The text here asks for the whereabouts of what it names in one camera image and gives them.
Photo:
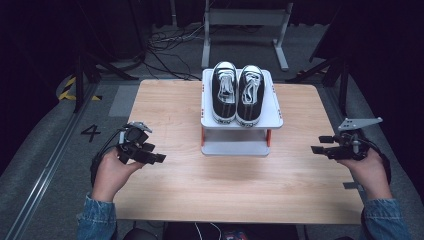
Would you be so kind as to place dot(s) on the white two-tier shoe rack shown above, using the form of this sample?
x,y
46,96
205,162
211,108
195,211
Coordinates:
x,y
273,116

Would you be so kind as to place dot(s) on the black canvas sneaker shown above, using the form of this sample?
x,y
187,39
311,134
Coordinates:
x,y
250,103
224,100

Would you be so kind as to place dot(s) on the grey metal stand frame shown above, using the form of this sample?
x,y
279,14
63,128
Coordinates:
x,y
246,17

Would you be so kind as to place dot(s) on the grey tape strip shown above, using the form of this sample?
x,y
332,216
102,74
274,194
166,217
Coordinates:
x,y
351,185

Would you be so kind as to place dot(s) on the metal floor rail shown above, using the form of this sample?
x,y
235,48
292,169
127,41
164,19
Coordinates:
x,y
50,166

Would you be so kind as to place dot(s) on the person's right hand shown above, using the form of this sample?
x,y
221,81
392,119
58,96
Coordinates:
x,y
371,173

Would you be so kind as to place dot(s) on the person's left hand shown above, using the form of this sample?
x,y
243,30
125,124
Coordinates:
x,y
108,176

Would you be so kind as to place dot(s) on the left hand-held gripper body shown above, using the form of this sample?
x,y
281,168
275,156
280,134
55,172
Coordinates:
x,y
135,148

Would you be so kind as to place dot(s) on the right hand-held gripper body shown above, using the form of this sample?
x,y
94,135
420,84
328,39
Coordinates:
x,y
346,148

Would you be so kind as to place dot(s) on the black metal stand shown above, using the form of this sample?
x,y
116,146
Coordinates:
x,y
343,86
79,83

